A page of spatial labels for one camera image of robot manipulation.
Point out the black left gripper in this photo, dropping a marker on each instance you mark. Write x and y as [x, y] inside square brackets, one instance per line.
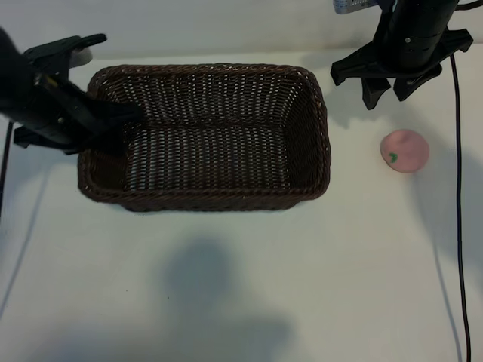
[56, 109]

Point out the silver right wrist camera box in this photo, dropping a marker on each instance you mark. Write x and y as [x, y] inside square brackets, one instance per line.
[352, 5]

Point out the pink peach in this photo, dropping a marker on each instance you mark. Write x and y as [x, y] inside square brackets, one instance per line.
[404, 151]

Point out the dark brown wicker basket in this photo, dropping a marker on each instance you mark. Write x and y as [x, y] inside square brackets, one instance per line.
[226, 158]

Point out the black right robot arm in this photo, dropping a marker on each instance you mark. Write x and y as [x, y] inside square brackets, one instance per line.
[422, 7]

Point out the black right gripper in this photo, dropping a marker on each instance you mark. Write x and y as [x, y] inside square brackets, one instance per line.
[411, 47]

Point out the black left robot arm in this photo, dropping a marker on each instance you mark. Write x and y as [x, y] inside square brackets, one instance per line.
[11, 75]

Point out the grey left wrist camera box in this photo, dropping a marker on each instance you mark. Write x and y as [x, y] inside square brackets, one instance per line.
[81, 56]

